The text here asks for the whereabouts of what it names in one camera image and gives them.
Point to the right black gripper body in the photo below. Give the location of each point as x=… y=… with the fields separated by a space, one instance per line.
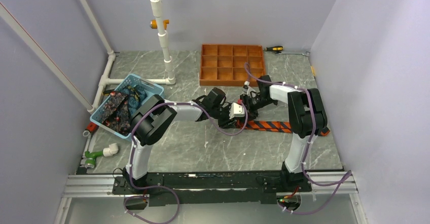
x=253 y=104

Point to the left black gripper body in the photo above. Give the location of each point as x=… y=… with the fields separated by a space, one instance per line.
x=223 y=115

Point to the orange navy striped tie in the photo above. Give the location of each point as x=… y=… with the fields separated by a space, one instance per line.
x=273 y=126

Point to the brown compartment tray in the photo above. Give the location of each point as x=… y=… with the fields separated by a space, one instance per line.
x=223 y=64

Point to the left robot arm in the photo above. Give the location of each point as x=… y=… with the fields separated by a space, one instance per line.
x=150 y=122

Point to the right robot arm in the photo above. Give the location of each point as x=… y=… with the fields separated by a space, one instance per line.
x=307 y=118

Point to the dark patterned ties pile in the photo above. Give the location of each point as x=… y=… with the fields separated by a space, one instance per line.
x=121 y=105

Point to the orange black screwdriver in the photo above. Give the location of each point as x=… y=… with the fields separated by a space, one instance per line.
x=275 y=49

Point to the silver wrench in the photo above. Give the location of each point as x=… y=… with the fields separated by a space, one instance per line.
x=302 y=53

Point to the white pvc pipe stand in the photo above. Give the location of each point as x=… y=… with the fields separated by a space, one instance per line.
x=157 y=10

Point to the green white pipe fitting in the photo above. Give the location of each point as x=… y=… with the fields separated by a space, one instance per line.
x=91 y=157

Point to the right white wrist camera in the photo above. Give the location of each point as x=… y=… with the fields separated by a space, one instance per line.
x=248 y=90

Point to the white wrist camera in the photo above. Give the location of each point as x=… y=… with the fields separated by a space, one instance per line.
x=248 y=90
x=236 y=111

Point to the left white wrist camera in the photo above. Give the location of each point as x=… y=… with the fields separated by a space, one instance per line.
x=236 y=111

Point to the white diagonal wall pipe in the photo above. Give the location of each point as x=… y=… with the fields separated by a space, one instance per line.
x=17 y=27

